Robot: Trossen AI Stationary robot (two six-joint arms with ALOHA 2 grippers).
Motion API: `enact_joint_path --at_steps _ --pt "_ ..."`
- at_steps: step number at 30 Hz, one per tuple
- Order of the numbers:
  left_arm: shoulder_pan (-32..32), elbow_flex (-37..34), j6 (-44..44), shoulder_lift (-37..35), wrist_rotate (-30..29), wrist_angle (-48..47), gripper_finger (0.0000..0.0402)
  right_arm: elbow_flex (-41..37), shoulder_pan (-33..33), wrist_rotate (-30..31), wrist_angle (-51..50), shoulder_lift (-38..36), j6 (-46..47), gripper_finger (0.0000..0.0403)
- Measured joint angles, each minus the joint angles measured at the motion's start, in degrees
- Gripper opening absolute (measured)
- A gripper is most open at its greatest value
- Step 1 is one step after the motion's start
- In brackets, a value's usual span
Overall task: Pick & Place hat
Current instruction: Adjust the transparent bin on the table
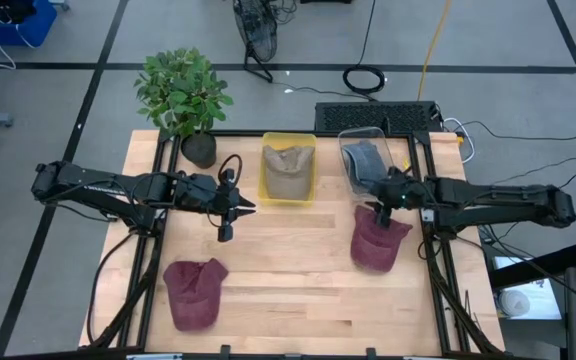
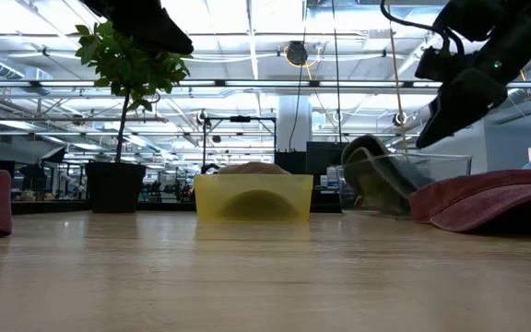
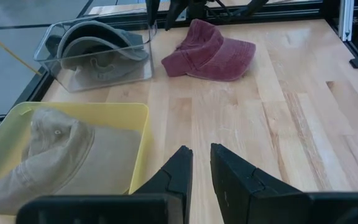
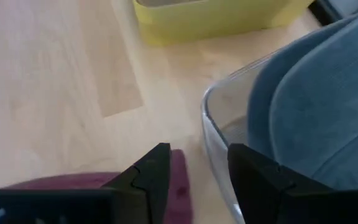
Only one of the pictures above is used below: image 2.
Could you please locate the black background frame stand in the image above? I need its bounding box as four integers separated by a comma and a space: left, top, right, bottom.
200, 114, 278, 174

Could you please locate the grey baseball cap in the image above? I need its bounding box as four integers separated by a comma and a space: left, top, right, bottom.
341, 133, 434, 216
344, 147, 412, 216

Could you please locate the clear plastic bin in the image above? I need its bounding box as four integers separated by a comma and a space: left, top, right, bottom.
336, 154, 473, 217

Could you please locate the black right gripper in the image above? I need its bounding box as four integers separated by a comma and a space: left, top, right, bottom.
415, 67, 509, 149

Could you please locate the black equipment box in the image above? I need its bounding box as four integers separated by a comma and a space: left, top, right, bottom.
305, 141, 346, 176

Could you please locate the black reel drop cable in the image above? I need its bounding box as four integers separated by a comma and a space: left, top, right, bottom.
288, 64, 304, 153

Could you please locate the yellow plastic bin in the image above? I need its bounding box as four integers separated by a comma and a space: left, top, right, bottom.
194, 173, 315, 222

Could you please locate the black ceiling cord reel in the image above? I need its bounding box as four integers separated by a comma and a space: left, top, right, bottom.
286, 40, 309, 66

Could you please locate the black aluminium table frame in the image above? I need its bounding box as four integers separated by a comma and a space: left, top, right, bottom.
10, 200, 344, 215

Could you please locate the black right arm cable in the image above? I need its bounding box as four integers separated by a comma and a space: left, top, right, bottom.
379, 0, 467, 59

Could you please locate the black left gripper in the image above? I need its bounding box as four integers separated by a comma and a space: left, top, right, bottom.
80, 0, 195, 56

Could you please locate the overhead LED light bar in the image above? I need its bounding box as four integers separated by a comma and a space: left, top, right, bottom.
0, 78, 531, 89

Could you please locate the green potted plant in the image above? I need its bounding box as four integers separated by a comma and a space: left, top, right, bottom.
74, 20, 193, 214

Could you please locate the tan baseball cap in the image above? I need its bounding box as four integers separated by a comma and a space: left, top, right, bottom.
218, 160, 292, 176

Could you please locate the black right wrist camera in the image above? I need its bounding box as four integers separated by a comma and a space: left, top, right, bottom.
415, 45, 456, 83

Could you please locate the yellow cable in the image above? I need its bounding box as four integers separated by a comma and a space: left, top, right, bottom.
384, 0, 409, 156

